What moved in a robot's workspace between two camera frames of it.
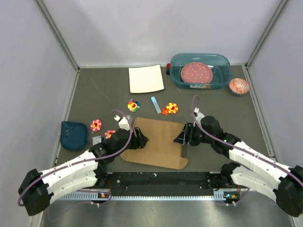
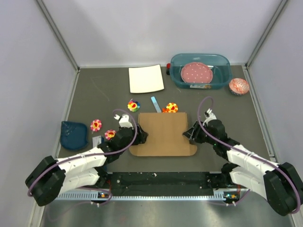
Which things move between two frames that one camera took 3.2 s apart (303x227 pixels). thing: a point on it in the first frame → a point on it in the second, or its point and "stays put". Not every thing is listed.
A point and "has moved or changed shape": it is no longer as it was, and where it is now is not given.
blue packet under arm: (97, 140) stays put
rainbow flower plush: (133, 106) stays put
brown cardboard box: (161, 149) has moved or changed shape
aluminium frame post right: (266, 32) stays put
